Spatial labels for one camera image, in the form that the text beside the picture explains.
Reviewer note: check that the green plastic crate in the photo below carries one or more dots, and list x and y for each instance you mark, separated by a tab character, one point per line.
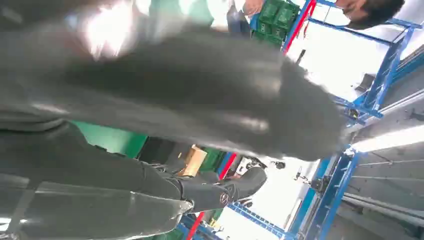
212	159
276	18

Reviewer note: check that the person's hand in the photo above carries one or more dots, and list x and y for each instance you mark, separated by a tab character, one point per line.
253	6

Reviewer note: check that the person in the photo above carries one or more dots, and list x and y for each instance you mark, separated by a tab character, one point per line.
367	11

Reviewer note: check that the green table mat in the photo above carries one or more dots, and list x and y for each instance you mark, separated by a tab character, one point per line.
112	139

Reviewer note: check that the brown cardboard box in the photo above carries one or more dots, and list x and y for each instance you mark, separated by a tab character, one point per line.
193	162

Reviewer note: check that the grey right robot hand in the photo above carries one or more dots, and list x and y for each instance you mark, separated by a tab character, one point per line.
198	99

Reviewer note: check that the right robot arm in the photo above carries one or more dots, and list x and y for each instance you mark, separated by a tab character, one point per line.
13	122

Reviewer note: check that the blue metal rack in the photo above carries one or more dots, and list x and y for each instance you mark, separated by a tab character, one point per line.
331	195
381	82

